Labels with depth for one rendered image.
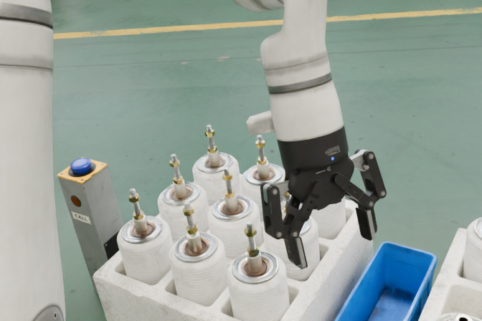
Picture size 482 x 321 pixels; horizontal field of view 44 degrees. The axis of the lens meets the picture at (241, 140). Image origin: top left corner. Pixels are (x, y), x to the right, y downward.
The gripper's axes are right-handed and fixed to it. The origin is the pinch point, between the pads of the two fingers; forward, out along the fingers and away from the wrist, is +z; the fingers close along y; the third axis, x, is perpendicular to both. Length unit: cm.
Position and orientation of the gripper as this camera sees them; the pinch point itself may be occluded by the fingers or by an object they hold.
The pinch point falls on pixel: (334, 247)
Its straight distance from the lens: 70.4
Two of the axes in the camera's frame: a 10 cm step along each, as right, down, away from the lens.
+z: 2.3, 9.5, 2.2
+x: -3.8, -1.2, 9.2
